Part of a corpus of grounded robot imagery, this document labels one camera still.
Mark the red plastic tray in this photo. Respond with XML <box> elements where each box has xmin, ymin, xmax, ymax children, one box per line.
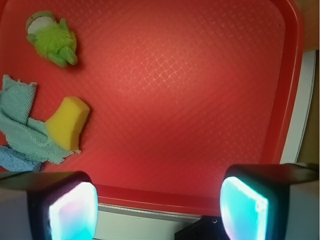
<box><xmin>0</xmin><ymin>0</ymin><xmax>304</xmax><ymax>216</ymax></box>

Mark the yellow sponge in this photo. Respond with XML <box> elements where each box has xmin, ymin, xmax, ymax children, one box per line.
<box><xmin>44</xmin><ymin>96</ymin><xmax>91</xmax><ymax>152</ymax></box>

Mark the blue sponge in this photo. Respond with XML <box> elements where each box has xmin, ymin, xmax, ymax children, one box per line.
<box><xmin>0</xmin><ymin>145</ymin><xmax>44</xmax><ymax>172</ymax></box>

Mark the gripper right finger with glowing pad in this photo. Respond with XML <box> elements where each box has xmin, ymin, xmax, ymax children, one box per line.
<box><xmin>219</xmin><ymin>163</ymin><xmax>320</xmax><ymax>240</ymax></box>

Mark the green furry toy animal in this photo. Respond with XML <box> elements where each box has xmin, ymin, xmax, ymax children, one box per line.
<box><xmin>25</xmin><ymin>11</ymin><xmax>78</xmax><ymax>68</ymax></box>

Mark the black block below tray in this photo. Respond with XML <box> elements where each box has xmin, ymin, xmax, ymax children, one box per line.
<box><xmin>174</xmin><ymin>216</ymin><xmax>230</xmax><ymax>240</ymax></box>

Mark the teal woven cloth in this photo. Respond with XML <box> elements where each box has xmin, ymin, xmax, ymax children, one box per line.
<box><xmin>0</xmin><ymin>74</ymin><xmax>81</xmax><ymax>165</ymax></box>

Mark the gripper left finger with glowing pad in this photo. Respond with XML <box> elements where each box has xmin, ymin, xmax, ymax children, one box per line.
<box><xmin>0</xmin><ymin>171</ymin><xmax>98</xmax><ymax>240</ymax></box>

